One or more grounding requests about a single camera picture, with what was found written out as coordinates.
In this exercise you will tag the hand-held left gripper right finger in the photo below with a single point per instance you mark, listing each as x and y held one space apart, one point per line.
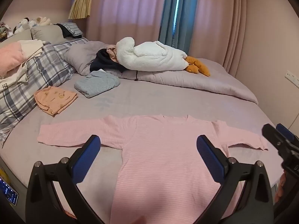
210 158

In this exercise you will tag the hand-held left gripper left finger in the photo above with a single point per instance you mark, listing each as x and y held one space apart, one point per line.
86 158

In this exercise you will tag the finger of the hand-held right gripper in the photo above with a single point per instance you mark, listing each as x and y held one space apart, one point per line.
286 130
274 136

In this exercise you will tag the pink striped long-sleeve shirt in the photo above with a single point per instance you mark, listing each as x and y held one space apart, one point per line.
163 156

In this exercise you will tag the person's orange clothing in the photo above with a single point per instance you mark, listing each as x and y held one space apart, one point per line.
279 189

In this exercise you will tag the folded orange printed garment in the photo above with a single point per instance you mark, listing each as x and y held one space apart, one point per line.
56 100

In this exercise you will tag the grey duvet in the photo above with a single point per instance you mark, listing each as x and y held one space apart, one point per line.
210 84

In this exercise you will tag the folded blue-grey garment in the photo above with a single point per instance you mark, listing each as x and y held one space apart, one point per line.
95 84

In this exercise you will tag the bed with grey sheet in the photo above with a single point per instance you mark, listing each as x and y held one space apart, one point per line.
163 98

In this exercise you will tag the smartphone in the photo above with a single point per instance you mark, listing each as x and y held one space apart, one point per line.
9 191

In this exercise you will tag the plaid pillow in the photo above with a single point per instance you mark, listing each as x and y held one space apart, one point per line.
42 74

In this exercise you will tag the dark navy garment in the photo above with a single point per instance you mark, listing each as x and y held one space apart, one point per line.
102 61

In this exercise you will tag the grey pillow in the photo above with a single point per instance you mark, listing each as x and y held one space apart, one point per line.
79 53

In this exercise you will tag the white printed garment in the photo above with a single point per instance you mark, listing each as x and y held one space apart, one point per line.
11 79

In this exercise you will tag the beige pink garment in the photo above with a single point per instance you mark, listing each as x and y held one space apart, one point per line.
112 52

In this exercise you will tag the white goose plush toy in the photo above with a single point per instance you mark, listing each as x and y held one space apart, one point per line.
151 56

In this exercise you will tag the cream garment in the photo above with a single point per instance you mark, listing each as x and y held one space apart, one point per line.
30 46

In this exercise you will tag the pink drape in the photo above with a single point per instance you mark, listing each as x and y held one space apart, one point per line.
217 23

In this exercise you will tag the pink fluffy garment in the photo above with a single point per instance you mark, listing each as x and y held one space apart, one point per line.
9 56

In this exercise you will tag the striped folded cloth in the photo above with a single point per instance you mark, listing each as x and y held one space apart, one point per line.
70 29

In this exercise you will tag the grey headboard cushion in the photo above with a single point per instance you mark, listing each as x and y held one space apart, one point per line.
46 32

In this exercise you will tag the beige plush toy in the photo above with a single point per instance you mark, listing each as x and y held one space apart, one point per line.
43 21

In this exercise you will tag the blue curtain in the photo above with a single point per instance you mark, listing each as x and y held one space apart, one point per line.
175 11

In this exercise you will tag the colourful floral cloth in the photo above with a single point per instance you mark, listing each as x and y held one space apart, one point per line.
3 31

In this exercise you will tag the yellow pleated shelf curtain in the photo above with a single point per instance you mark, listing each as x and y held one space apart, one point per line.
80 4

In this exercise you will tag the sheer pink curtain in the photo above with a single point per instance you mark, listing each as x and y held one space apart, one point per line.
126 9

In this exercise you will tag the white wall socket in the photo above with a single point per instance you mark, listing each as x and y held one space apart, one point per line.
292 77

